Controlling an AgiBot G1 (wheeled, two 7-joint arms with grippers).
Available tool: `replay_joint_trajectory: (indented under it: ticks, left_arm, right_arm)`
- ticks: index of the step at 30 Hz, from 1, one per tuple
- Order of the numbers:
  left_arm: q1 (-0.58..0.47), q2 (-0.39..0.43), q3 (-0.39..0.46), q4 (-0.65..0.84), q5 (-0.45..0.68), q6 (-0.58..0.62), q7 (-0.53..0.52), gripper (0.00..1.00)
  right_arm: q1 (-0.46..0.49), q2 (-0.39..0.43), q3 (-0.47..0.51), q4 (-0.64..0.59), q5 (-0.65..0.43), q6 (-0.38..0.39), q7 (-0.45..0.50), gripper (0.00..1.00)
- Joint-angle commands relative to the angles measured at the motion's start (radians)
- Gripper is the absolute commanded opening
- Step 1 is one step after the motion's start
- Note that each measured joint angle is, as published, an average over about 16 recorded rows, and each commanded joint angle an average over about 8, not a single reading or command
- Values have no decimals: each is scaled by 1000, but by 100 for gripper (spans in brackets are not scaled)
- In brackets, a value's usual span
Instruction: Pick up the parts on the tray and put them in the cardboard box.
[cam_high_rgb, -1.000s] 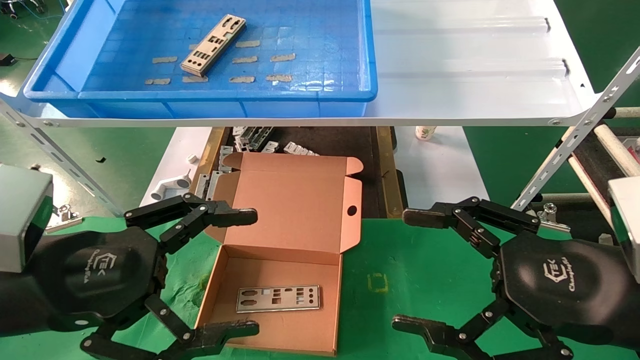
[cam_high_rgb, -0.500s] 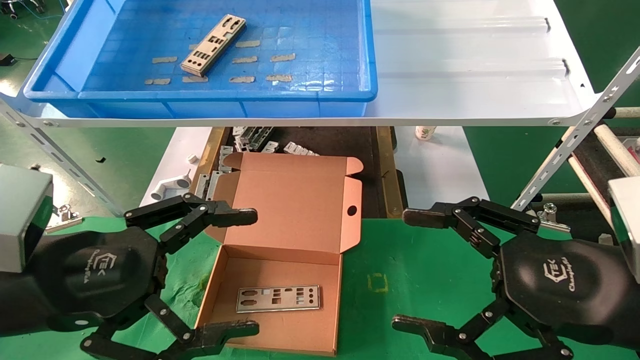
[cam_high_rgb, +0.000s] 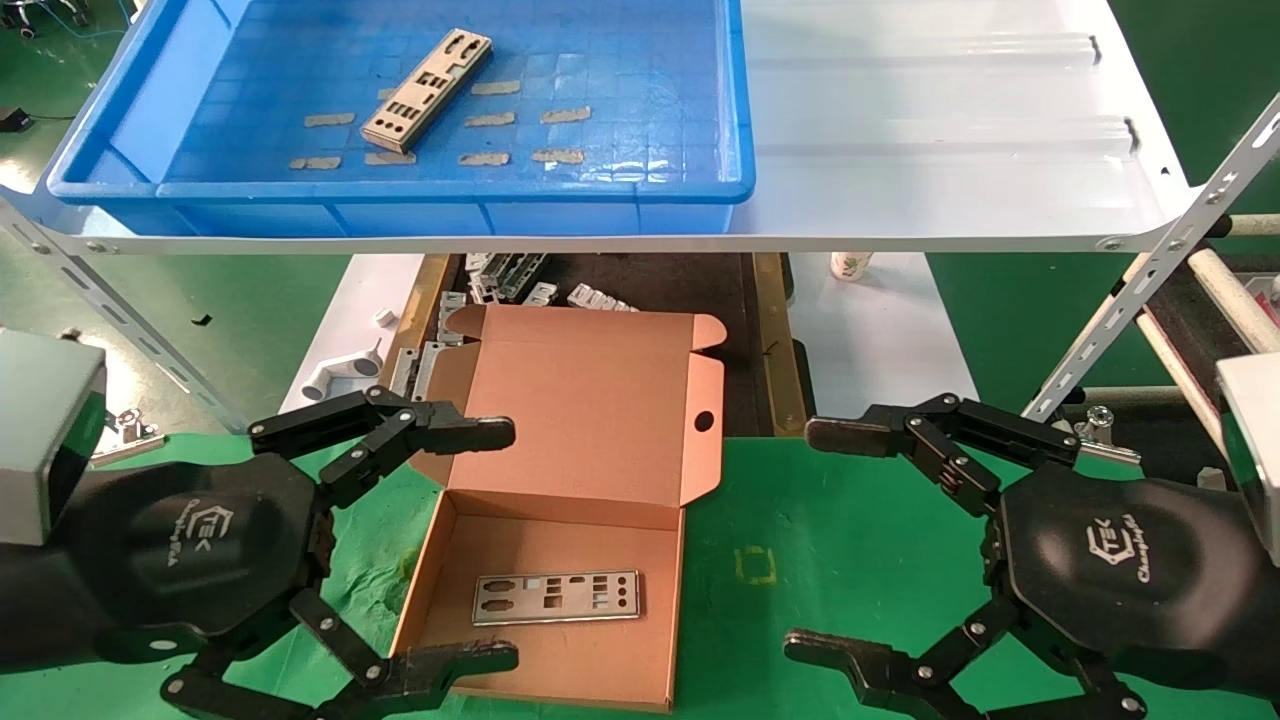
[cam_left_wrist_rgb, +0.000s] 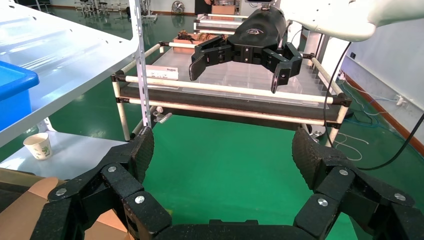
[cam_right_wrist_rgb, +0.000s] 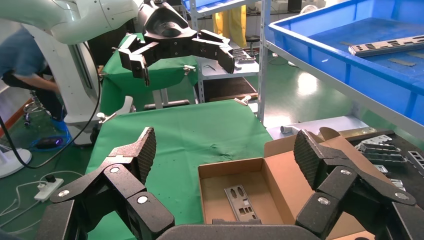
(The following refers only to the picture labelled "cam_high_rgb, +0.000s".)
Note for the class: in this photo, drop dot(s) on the wheeled chair base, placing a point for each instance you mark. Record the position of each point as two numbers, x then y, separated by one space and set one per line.
50 15

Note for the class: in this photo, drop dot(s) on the white metal shelf board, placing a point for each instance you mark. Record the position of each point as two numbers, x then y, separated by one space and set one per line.
950 150

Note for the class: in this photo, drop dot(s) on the grey metal bracket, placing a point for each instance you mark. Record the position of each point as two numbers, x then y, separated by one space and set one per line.
430 362
402 370
451 312

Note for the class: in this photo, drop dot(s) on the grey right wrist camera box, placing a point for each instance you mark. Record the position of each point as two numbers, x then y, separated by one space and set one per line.
1255 450

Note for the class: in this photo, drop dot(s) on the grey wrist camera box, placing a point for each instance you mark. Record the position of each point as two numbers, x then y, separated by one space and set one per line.
45 430
1255 450

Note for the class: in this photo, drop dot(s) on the silver binder clip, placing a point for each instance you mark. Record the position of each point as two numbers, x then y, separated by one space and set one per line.
1102 418
132 430

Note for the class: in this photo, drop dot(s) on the grey perforated shelf brace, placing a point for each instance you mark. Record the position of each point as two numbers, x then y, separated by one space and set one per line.
1150 270
120 310

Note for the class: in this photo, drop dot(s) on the white pipe fitting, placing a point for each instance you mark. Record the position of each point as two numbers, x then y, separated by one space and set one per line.
345 370

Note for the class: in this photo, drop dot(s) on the blue plastic tray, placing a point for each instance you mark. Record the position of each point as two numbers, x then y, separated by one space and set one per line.
650 100

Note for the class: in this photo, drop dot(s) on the black power adapter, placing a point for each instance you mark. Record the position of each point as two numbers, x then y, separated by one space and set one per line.
14 118

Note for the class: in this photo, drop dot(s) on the green table cloth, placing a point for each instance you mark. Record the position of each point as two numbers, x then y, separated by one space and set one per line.
800 520

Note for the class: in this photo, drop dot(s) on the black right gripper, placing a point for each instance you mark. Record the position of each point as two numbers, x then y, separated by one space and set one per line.
1120 570

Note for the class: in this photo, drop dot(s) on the open brown cardboard box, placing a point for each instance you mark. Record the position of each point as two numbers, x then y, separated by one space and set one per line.
590 420

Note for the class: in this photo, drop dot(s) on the perforated metal shield plate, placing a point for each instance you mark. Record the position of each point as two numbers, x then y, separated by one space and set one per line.
440 62
575 613

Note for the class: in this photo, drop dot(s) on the long silver metal bracket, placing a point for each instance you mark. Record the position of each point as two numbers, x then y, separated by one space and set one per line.
522 272

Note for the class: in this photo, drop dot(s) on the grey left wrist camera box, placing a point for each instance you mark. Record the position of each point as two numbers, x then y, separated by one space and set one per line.
45 430

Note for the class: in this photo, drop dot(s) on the small silver metal bracket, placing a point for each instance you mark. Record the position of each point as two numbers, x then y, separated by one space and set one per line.
478 263
540 294
485 290

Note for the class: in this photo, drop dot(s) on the metal parts pile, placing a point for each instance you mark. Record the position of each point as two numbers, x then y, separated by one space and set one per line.
680 300

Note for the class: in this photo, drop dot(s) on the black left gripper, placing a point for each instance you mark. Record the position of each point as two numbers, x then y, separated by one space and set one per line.
200 540

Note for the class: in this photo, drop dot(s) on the ribbed silver metal bracket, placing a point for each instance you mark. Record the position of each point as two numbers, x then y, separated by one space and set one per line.
600 298

